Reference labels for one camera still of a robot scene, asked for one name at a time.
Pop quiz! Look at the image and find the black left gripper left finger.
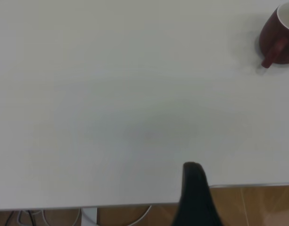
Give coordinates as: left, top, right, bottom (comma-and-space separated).
171, 161, 200, 226

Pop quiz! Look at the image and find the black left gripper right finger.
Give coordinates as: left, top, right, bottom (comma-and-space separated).
193, 162, 224, 226

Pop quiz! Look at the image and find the red ceramic mug white inside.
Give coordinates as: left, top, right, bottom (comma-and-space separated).
259, 0, 289, 69

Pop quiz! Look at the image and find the white table leg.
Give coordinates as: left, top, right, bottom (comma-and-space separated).
81, 207, 98, 226

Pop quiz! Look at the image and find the white cable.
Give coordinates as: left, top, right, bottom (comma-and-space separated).
122, 205, 152, 226

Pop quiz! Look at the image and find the black cable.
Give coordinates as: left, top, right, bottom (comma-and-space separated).
5, 210, 36, 226

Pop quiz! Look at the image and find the grey cable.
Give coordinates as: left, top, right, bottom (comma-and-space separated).
16, 209, 50, 226

